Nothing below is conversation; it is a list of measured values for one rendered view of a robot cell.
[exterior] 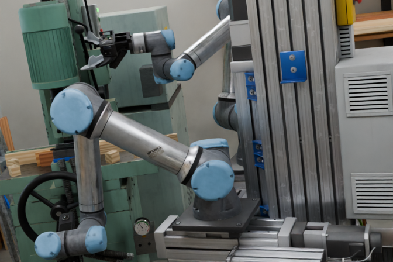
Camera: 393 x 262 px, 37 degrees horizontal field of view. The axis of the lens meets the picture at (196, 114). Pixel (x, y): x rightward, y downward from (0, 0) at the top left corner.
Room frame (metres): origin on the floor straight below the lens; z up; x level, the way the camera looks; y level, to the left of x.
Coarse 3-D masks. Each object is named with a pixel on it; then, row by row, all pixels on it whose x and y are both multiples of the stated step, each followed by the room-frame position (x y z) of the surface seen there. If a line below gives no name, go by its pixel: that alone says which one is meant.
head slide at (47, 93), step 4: (72, 40) 2.41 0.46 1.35; (76, 64) 2.40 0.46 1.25; (64, 88) 2.35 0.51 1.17; (44, 92) 2.34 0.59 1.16; (48, 92) 2.34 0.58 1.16; (44, 96) 2.34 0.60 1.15; (48, 96) 2.34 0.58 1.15; (48, 100) 2.34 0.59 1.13; (48, 104) 2.34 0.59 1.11; (48, 108) 2.34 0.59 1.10; (48, 112) 2.34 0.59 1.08; (48, 116) 2.35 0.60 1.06
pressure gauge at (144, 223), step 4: (136, 220) 2.05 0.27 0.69; (140, 220) 2.04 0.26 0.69; (144, 220) 2.04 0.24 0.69; (148, 220) 2.06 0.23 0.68; (136, 224) 2.04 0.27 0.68; (140, 224) 2.04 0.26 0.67; (144, 224) 2.05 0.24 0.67; (148, 224) 2.05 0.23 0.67; (136, 228) 2.04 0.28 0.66; (140, 228) 2.04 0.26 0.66; (144, 228) 2.05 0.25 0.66; (148, 228) 2.05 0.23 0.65; (136, 232) 2.04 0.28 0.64; (140, 232) 2.04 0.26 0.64; (144, 232) 2.05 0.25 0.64; (148, 232) 2.04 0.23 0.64; (144, 236) 2.06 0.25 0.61
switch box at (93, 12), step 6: (84, 6) 2.54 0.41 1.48; (90, 6) 2.54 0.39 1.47; (96, 6) 2.60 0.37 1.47; (84, 12) 2.54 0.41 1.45; (90, 12) 2.54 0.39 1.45; (96, 12) 2.56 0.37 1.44; (84, 18) 2.54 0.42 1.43; (90, 18) 2.54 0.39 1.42; (96, 18) 2.54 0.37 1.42; (96, 24) 2.54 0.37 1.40; (90, 30) 2.54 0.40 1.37; (96, 30) 2.54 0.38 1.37; (96, 36) 2.54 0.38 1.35
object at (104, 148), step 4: (168, 136) 2.27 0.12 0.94; (172, 136) 2.27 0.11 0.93; (176, 136) 2.27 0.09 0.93; (176, 140) 2.27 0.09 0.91; (100, 144) 2.26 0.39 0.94; (104, 144) 2.26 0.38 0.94; (108, 144) 2.26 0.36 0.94; (112, 144) 2.26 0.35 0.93; (100, 148) 2.26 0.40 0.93; (104, 148) 2.26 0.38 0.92; (108, 148) 2.26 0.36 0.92; (112, 148) 2.26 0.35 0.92; (116, 148) 2.26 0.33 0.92; (100, 152) 2.26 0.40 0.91; (104, 152) 2.26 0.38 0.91
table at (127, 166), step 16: (128, 160) 2.12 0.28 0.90; (144, 160) 2.11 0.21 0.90; (0, 176) 2.14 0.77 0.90; (16, 176) 2.11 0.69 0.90; (32, 176) 2.09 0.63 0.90; (112, 176) 2.10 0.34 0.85; (128, 176) 2.11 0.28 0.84; (0, 192) 2.09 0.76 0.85; (16, 192) 2.09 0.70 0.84; (64, 192) 2.00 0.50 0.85
